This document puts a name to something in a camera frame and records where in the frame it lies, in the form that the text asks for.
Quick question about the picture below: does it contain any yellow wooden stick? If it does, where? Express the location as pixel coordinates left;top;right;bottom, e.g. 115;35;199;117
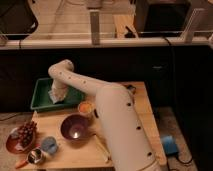
93;134;111;163

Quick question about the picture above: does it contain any white horizontal rail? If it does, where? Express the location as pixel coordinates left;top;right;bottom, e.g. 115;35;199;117
0;37;209;51

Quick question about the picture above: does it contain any white slanted bracket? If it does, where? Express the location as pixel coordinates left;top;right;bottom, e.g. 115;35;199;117
181;8;205;43

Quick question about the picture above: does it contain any black small block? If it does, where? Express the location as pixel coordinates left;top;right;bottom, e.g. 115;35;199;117
94;109;99;118

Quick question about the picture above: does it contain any black cable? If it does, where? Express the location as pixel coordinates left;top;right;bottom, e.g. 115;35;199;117
161;35;194;166

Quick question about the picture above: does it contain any black office chair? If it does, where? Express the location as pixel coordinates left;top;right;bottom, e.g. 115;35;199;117
0;0;39;36

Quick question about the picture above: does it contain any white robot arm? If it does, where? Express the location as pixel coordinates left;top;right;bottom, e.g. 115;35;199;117
48;60;161;171

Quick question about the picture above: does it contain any bunch of dark grapes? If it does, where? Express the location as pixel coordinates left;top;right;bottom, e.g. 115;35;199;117
18;121;37;148

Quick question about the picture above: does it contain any orange cup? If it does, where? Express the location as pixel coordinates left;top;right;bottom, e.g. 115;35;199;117
78;101;93;117

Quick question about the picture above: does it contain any green plastic tray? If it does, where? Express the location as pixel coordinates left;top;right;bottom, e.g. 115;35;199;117
30;78;85;112

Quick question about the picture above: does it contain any small metal pot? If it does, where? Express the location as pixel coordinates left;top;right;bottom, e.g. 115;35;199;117
15;148;45;169

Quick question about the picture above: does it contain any grey vertical post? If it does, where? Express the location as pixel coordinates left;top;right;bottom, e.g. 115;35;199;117
90;10;100;45

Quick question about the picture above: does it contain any black monitor box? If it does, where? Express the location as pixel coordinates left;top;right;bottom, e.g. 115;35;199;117
134;0;191;32

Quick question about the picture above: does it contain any red plate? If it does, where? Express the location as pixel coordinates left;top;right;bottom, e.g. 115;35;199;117
6;132;36;154

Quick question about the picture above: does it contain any purple bowl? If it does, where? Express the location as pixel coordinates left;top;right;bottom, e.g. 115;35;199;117
60;114;89;140

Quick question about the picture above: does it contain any blue cylinder on floor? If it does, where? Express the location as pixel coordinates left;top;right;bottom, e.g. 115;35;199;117
161;136;179;156

